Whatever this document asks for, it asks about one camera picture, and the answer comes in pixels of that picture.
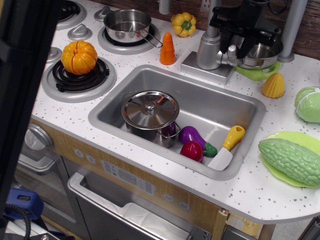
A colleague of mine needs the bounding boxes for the black rear left burner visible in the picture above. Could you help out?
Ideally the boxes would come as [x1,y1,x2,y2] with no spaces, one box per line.
[56,0,87,31]

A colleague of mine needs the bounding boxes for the green toy bitter gourd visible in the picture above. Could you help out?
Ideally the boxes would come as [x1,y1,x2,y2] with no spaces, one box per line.
[258,138,320,186]

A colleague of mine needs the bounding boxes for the green toy cabbage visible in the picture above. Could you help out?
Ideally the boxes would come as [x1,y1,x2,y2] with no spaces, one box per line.
[294,86,320,123]

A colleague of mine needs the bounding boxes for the red toy tomato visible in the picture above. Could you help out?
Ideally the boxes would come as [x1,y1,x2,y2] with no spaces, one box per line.
[179,141,204,163]

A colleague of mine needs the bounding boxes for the yellow toy bell pepper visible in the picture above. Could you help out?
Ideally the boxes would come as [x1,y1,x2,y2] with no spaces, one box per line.
[170,12,197,38]

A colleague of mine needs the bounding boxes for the grey stove knob rear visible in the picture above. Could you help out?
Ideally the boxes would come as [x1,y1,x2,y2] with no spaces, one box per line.
[93,6,113,22]

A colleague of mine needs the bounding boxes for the black foreground frame post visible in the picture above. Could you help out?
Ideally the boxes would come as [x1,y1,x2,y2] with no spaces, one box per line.
[0,0,65,216]

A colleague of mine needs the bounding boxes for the black braided cable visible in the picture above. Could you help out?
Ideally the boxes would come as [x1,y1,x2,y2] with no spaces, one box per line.
[2,203,31,240]

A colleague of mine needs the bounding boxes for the green plastic pan holder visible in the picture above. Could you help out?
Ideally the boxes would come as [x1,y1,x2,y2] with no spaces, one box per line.
[222,41,281,82]

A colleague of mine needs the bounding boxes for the black front stove burner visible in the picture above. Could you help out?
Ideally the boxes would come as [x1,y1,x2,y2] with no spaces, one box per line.
[41,58,116,103]

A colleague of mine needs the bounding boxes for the orange toy pumpkin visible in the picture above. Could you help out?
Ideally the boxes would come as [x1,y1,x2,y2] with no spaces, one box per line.
[60,40,98,76]

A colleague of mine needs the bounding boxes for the steel pan on right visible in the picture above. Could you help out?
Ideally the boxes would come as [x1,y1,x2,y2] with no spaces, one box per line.
[237,38,283,70]

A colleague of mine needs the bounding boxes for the grey stove knob front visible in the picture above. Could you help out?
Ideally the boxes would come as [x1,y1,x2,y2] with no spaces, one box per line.
[46,47,62,64]

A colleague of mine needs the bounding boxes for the yellow toy corn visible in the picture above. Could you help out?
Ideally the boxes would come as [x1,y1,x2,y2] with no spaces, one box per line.
[262,72,285,98]

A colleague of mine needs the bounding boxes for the small steel saucepan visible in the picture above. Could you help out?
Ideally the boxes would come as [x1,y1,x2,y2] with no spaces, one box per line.
[103,9,163,48]

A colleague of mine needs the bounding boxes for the silver oven dial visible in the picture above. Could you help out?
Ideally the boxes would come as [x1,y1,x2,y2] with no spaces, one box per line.
[24,123,54,151]

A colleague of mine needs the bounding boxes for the silver dishwasher door handle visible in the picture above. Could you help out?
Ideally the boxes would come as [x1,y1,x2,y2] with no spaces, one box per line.
[68,172,212,240]

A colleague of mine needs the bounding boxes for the grey stove knob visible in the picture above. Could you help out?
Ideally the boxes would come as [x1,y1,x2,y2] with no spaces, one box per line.
[46,47,62,64]
[93,6,113,22]
[67,23,93,41]

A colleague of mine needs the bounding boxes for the yellow handled toy knife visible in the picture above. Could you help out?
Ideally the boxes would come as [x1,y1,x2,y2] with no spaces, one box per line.
[207,125,246,171]

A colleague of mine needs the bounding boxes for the grey toy sink basin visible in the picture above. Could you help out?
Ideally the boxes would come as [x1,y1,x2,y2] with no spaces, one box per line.
[88,65,266,180]

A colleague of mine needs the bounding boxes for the grey stove knob middle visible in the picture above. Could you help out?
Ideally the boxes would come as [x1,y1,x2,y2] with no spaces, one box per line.
[67,23,93,41]

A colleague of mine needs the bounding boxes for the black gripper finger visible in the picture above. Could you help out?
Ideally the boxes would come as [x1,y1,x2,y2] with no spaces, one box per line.
[220,27,234,54]
[237,37,258,59]

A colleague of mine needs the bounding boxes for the grey oven door handle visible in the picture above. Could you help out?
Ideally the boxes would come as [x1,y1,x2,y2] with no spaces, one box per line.
[18,151,57,176]

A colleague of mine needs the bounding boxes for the purple toy eggplant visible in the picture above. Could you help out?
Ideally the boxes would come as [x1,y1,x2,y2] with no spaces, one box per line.
[178,126,218,158]

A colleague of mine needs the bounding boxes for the grey support pole right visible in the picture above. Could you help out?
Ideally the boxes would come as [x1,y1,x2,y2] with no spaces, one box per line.
[277,0,308,63]

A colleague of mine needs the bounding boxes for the grey pole rear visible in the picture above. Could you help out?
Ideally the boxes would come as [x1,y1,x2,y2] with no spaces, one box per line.
[158,0,171,15]

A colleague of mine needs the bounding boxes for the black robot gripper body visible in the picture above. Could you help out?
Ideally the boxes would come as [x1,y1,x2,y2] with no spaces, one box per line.
[209,0,281,46]

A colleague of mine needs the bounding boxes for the steel pot with lid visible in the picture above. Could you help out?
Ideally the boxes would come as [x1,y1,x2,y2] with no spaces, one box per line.
[121,90,181,148]

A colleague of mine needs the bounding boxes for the blue clamp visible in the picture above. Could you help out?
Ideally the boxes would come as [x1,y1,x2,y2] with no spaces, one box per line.
[4,188,44,220]

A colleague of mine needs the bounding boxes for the orange toy carrot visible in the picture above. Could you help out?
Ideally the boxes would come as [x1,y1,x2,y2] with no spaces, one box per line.
[159,32,176,65]

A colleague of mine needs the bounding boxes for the silver toy faucet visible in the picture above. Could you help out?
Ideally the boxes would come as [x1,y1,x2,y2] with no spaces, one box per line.
[180,0,234,86]

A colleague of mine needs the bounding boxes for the silver faucet lever handle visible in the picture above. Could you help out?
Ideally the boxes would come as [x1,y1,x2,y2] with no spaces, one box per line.
[216,44,239,67]

